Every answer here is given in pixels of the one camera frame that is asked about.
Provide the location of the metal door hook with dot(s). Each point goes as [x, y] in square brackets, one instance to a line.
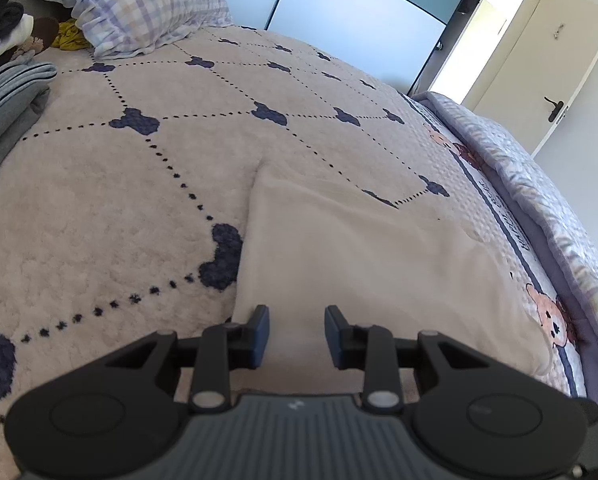
[559, 30]

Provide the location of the lilac quilt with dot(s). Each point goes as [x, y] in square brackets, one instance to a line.
[554, 200]

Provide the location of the brown plush toy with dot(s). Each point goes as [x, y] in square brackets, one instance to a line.
[44, 32]

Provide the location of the bear print bedspread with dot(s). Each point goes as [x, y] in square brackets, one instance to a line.
[129, 200]

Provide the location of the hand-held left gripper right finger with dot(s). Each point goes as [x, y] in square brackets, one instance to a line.
[333, 335]

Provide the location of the blue and white wardrobe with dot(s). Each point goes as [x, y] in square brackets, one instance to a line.
[354, 25]

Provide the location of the beige door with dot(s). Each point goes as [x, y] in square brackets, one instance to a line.
[554, 65]

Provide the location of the folded grey striped clothes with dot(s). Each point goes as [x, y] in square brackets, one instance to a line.
[9, 100]

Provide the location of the purple plaid pillow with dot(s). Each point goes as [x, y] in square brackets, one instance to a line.
[139, 0]

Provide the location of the cream sweater with black sleeves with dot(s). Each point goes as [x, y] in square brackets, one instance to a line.
[379, 270]

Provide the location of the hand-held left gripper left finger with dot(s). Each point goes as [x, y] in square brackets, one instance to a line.
[260, 335]

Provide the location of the yellow cloth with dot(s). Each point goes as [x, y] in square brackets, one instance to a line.
[74, 36]

